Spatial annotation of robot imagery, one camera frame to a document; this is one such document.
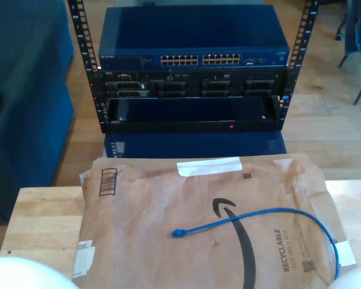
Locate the dark blue rack panel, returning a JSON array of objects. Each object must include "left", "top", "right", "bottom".
[{"left": 106, "top": 96, "right": 279, "bottom": 123}]

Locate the brown paper mailer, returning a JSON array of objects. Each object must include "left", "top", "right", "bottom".
[{"left": 71, "top": 152, "right": 357, "bottom": 289}]

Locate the blue sofa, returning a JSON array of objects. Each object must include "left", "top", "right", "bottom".
[{"left": 0, "top": 0, "right": 76, "bottom": 223}]

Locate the blue network switch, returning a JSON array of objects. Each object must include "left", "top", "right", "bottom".
[{"left": 97, "top": 4, "right": 291, "bottom": 70}]

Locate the blue device under rack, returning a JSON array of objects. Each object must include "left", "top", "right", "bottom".
[{"left": 103, "top": 131, "right": 287, "bottom": 159}]

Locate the black rack frame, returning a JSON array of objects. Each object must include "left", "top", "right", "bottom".
[{"left": 66, "top": 0, "right": 319, "bottom": 135}]

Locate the office chair caster wheel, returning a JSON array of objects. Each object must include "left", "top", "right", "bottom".
[{"left": 335, "top": 11, "right": 348, "bottom": 42}]

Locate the blue network cable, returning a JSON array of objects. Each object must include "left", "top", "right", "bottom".
[{"left": 167, "top": 207, "right": 341, "bottom": 281}]

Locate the black rack server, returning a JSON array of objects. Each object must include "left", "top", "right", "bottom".
[{"left": 90, "top": 67, "right": 289, "bottom": 99}]

